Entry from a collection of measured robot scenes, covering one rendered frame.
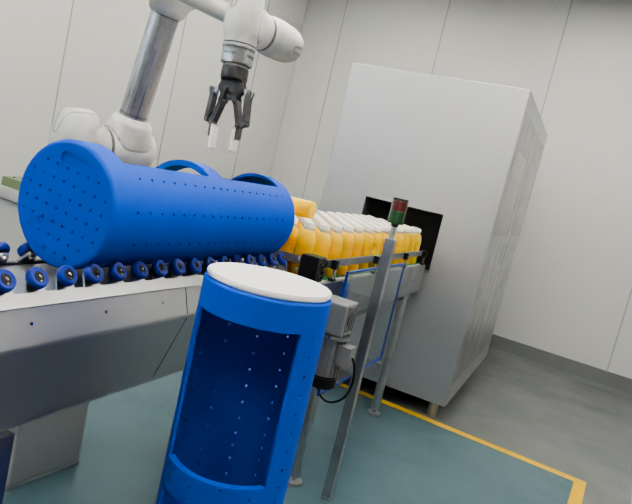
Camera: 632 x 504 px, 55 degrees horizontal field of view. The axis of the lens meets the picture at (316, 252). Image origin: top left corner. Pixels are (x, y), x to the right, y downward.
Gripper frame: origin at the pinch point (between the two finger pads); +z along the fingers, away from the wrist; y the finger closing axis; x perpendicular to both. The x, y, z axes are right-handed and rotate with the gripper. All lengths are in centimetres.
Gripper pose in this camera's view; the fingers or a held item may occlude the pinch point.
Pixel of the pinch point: (223, 140)
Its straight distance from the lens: 175.2
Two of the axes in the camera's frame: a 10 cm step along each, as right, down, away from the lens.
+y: 9.0, 2.1, -3.9
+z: -1.9, 9.8, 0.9
